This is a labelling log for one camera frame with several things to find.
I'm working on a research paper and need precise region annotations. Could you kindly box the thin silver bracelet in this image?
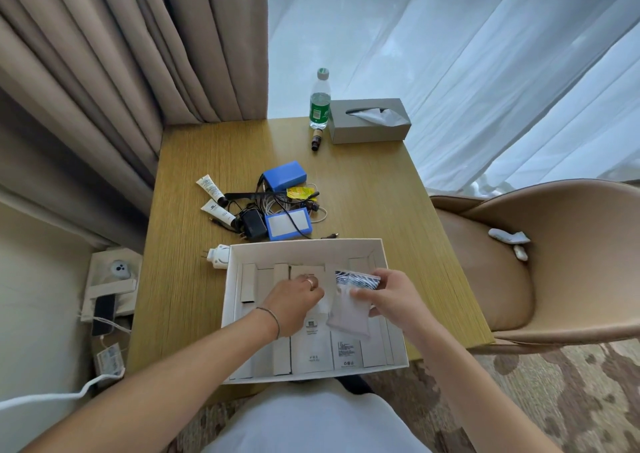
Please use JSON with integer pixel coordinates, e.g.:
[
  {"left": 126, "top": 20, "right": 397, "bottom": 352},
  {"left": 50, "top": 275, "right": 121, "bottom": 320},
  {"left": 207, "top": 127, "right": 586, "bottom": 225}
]
[{"left": 256, "top": 307, "right": 281, "bottom": 341}]

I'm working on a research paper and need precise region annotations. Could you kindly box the blue battery pack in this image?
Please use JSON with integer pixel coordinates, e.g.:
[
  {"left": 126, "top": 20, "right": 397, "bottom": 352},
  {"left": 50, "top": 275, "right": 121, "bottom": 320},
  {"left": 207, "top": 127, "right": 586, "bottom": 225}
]
[{"left": 262, "top": 161, "right": 308, "bottom": 193}]

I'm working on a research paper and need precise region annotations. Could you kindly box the row of white packets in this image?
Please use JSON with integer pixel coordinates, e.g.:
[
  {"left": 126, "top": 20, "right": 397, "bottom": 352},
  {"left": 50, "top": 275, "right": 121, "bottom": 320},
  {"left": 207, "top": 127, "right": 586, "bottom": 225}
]
[{"left": 231, "top": 259, "right": 407, "bottom": 380}]

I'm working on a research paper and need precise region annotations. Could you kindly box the person's left forearm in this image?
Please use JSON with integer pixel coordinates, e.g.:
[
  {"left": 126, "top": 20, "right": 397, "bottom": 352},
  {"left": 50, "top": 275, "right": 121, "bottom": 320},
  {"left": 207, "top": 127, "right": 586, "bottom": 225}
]
[{"left": 22, "top": 309, "right": 280, "bottom": 453}]

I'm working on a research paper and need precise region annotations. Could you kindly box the black cable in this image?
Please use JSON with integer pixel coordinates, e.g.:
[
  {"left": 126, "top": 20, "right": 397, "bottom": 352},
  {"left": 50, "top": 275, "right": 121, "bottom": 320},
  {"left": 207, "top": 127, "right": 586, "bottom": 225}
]
[{"left": 209, "top": 187, "right": 340, "bottom": 241}]

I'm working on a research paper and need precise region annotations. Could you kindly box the clear bag with striped item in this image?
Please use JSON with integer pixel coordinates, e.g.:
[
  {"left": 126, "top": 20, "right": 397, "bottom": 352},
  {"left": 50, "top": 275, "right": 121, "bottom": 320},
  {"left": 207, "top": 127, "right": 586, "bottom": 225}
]
[{"left": 327, "top": 270, "right": 382, "bottom": 339}]

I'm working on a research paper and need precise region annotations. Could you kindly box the black power adapter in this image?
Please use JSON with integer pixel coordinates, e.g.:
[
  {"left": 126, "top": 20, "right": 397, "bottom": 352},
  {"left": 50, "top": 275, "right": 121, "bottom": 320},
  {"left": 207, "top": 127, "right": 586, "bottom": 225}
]
[{"left": 234, "top": 208, "right": 269, "bottom": 242}]

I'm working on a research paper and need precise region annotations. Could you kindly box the white tissue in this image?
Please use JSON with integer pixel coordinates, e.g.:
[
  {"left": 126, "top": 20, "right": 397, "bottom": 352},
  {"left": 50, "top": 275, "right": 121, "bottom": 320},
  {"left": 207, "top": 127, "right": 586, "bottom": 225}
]
[{"left": 346, "top": 108, "right": 409, "bottom": 127}]

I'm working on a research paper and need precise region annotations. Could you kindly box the white socket box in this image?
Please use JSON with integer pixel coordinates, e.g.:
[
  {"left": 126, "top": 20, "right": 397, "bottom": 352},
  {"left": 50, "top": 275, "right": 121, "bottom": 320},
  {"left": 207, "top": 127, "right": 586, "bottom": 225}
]
[{"left": 80, "top": 247, "right": 144, "bottom": 324}]

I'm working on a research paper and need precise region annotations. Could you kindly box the person's white shirt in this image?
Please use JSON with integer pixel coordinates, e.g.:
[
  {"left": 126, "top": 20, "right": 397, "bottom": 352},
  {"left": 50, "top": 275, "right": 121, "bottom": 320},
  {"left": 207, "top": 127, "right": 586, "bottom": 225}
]
[{"left": 201, "top": 377, "right": 432, "bottom": 453}]

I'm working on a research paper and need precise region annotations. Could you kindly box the beige leather chair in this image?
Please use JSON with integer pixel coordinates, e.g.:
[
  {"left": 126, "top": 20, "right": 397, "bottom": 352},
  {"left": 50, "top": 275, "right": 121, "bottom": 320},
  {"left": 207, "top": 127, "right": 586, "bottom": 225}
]
[{"left": 429, "top": 178, "right": 640, "bottom": 354}]

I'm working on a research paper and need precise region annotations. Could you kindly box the beige curtain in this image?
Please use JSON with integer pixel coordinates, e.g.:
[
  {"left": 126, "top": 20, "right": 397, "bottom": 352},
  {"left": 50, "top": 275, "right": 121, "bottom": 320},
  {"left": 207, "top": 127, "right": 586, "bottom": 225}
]
[{"left": 0, "top": 0, "right": 270, "bottom": 254}]

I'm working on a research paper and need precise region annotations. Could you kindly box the white sheer curtain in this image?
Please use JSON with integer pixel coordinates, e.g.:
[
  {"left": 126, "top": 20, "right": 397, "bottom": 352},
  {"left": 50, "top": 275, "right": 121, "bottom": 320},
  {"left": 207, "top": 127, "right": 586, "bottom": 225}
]
[{"left": 266, "top": 0, "right": 640, "bottom": 198}]

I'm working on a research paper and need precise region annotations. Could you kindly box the white labelled power brick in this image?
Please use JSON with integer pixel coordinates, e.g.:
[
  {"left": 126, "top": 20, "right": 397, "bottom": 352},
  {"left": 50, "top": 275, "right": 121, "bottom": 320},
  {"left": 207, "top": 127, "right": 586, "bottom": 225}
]
[{"left": 94, "top": 343, "right": 125, "bottom": 377}]

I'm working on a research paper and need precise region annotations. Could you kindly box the grey tissue box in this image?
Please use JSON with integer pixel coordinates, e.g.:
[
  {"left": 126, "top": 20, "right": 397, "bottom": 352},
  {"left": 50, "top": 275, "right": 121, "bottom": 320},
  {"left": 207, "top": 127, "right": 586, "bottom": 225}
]
[{"left": 327, "top": 98, "right": 412, "bottom": 145}]

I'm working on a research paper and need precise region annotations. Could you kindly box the white charging cable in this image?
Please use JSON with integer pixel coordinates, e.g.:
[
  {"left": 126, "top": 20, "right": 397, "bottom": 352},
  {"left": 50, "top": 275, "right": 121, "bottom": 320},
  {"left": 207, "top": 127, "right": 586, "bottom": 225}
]
[{"left": 0, "top": 313, "right": 133, "bottom": 413}]

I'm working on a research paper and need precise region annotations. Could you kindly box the white cream tube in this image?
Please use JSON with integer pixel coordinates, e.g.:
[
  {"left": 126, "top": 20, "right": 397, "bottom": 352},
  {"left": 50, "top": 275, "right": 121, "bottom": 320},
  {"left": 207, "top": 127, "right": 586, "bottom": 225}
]
[
  {"left": 196, "top": 174, "right": 229, "bottom": 207},
  {"left": 200, "top": 198, "right": 237, "bottom": 228}
]

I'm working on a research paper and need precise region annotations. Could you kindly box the white flat device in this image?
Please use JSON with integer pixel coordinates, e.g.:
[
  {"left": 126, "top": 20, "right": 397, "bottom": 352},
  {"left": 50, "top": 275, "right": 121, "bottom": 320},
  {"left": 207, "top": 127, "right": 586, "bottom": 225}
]
[{"left": 488, "top": 228, "right": 531, "bottom": 246}]

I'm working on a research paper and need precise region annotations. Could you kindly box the person's left hand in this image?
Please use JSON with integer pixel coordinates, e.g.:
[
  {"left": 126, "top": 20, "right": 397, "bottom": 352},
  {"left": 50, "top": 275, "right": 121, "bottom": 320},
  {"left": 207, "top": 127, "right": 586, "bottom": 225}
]
[{"left": 260, "top": 274, "right": 326, "bottom": 340}]

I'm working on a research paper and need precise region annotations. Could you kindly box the white coiled cable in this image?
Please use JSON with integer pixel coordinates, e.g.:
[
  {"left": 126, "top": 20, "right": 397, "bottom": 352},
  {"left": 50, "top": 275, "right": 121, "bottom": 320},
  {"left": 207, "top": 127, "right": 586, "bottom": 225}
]
[{"left": 263, "top": 182, "right": 329, "bottom": 224}]

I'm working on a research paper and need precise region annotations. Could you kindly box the white plug adapter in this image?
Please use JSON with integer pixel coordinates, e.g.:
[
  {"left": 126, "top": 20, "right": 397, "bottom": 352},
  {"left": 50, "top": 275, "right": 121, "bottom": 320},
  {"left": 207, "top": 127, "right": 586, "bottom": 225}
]
[{"left": 202, "top": 244, "right": 232, "bottom": 270}]

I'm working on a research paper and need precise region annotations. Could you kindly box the black phone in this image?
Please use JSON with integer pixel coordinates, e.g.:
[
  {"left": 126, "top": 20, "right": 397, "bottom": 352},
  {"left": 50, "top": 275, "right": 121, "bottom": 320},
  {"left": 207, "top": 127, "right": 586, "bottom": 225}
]
[{"left": 91, "top": 295, "right": 117, "bottom": 337}]

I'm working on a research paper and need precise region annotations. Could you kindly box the green label water bottle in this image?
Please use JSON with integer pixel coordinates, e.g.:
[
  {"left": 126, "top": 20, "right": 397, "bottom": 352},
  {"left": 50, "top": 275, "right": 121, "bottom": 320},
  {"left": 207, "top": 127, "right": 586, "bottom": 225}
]
[{"left": 309, "top": 68, "right": 332, "bottom": 131}]

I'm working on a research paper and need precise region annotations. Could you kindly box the white cardboard box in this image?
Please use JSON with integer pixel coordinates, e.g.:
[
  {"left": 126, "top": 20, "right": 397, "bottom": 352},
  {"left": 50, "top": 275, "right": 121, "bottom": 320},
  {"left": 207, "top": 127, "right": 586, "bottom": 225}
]
[{"left": 221, "top": 239, "right": 410, "bottom": 385}]

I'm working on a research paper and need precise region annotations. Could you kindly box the person's right hand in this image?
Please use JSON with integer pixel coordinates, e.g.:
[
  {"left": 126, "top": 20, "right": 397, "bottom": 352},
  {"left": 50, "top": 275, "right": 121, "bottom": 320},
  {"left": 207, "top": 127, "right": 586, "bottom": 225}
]
[{"left": 350, "top": 268, "right": 429, "bottom": 337}]

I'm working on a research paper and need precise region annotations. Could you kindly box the blue framed white box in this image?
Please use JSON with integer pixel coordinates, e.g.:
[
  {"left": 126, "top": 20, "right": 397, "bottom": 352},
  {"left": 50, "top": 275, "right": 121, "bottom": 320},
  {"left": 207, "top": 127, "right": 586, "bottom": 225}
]
[{"left": 264, "top": 207, "right": 314, "bottom": 242}]

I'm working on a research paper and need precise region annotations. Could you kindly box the person's right forearm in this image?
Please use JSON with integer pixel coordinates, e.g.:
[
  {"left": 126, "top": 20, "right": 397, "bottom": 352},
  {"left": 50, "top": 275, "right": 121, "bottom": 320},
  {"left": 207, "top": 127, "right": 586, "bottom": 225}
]
[{"left": 402, "top": 313, "right": 563, "bottom": 453}]

